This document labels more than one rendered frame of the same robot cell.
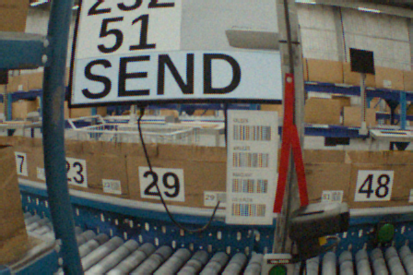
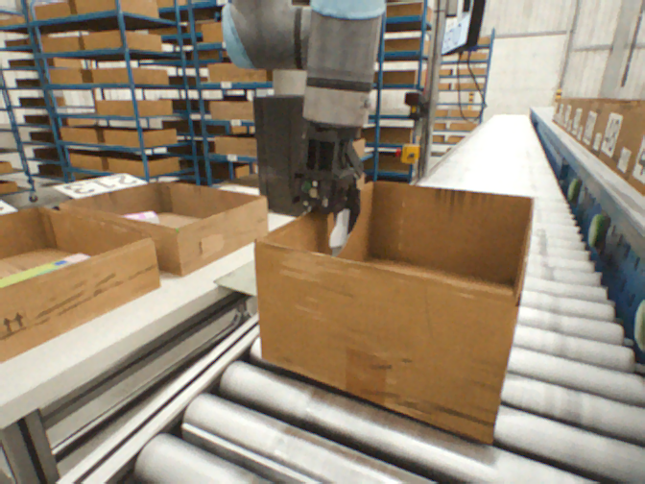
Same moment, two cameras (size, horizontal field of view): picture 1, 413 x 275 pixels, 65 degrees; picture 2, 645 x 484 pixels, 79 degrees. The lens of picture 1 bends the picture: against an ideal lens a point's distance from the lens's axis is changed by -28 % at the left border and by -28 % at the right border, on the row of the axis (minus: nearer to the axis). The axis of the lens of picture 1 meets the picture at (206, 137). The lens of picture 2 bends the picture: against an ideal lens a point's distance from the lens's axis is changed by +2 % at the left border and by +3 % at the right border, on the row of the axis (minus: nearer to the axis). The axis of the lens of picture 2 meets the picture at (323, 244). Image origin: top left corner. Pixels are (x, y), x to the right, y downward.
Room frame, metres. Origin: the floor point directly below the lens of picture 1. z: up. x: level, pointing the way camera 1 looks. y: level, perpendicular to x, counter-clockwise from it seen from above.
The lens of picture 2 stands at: (0.56, -1.88, 1.08)
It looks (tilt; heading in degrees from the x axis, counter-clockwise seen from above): 21 degrees down; 100
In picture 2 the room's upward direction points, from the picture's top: straight up
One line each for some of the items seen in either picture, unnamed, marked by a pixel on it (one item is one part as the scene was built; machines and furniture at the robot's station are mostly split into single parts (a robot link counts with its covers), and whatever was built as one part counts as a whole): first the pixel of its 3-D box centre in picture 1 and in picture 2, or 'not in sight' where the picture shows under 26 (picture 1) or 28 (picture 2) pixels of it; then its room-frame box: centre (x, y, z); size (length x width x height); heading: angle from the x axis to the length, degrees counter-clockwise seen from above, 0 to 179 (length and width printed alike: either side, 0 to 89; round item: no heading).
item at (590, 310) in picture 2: not in sight; (458, 290); (0.70, -1.18, 0.72); 0.52 x 0.05 x 0.05; 165
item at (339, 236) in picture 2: not in sight; (336, 236); (0.48, -1.32, 0.87); 0.06 x 0.03 x 0.09; 75
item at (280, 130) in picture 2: not in sight; (295, 152); (0.27, -0.69, 0.91); 0.26 x 0.26 x 0.33; 69
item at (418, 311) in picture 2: not in sight; (411, 268); (0.60, -1.33, 0.83); 0.39 x 0.29 x 0.17; 71
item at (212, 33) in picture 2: not in sight; (248, 36); (-0.29, 0.50, 1.39); 0.40 x 0.30 x 0.10; 162
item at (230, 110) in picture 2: not in sight; (252, 109); (-0.29, 0.50, 0.99); 0.40 x 0.30 x 0.10; 163
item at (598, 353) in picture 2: not in sight; (447, 324); (0.67, -1.30, 0.72); 0.52 x 0.05 x 0.05; 165
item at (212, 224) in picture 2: not in sight; (169, 219); (0.04, -1.06, 0.80); 0.38 x 0.28 x 0.10; 161
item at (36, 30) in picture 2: not in sight; (50, 102); (-3.41, 2.34, 0.98); 0.98 x 0.49 x 1.96; 163
